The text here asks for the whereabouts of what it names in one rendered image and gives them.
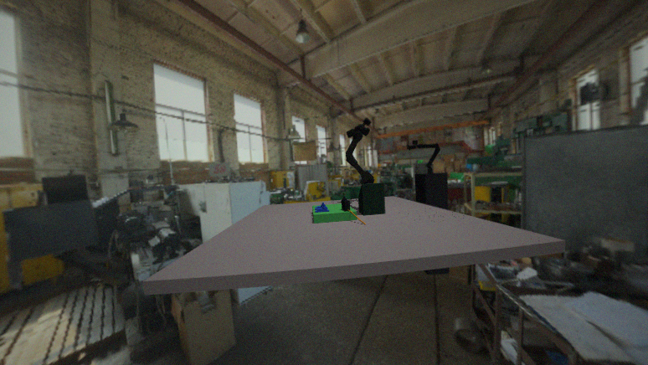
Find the green flat panel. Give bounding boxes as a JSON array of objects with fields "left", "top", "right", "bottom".
[{"left": 312, "top": 203, "right": 357, "bottom": 224}]

